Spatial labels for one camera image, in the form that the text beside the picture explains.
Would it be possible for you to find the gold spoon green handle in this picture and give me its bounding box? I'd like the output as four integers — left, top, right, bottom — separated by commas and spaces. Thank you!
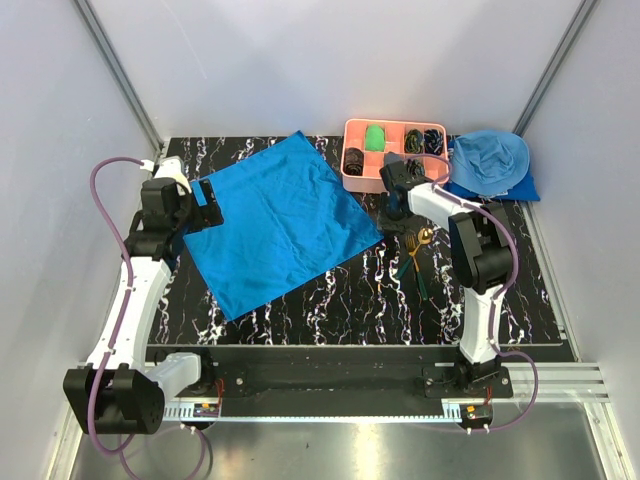
396, 228, 433, 280

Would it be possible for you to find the gold fork green handle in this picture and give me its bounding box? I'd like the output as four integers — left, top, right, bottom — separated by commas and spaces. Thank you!
406, 234, 428, 302

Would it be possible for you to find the blue cloth napkin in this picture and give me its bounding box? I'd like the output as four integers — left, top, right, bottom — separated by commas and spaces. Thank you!
185, 132, 382, 321

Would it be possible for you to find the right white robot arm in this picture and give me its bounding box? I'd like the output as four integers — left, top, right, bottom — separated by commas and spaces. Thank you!
380, 160, 518, 397

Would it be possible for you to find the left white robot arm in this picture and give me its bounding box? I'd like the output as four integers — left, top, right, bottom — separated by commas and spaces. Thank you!
63, 178, 223, 435

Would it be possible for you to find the dark floral rolled tie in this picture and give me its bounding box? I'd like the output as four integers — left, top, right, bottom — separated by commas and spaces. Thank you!
406, 157, 426, 178

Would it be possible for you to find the grey rolled cloth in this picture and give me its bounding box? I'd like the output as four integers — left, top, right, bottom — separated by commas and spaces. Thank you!
384, 152, 404, 165

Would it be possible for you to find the green patterned rolled tie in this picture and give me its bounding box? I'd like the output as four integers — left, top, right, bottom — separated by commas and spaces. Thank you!
404, 129, 424, 154

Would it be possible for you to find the pink compartment tray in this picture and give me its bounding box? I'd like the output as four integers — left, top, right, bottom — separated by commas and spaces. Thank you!
340, 118, 449, 194

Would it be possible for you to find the green rolled cloth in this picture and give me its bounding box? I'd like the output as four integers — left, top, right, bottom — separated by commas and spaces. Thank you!
364, 124, 386, 152

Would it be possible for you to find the dark patterned rolled tie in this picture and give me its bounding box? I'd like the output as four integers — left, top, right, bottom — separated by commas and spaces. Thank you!
343, 147, 364, 176

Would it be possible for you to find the navy dotted rolled tie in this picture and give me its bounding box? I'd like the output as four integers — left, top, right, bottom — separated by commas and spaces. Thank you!
424, 129, 445, 156

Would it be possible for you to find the light blue bucket hat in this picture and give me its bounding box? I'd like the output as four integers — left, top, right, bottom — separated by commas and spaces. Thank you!
450, 130, 530, 197

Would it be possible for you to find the blue folded cloth bag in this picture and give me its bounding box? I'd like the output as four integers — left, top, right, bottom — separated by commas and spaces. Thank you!
445, 173, 540, 202

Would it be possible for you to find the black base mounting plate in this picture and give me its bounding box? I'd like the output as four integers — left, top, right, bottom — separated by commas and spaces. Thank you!
176, 345, 514, 421

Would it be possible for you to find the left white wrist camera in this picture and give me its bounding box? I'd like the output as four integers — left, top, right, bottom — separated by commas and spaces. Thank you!
140, 156, 192, 195

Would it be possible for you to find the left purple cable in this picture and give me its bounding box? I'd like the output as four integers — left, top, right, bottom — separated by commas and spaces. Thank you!
82, 156, 214, 479

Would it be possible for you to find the left aluminium frame post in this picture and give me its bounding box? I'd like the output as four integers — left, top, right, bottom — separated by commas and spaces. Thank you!
71, 0, 164, 154

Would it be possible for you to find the aluminium frame post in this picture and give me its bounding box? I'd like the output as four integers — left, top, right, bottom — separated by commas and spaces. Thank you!
512, 0, 600, 137
71, 0, 164, 154

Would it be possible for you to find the right aluminium frame post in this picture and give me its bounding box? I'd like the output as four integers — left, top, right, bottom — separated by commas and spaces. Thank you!
512, 0, 600, 137

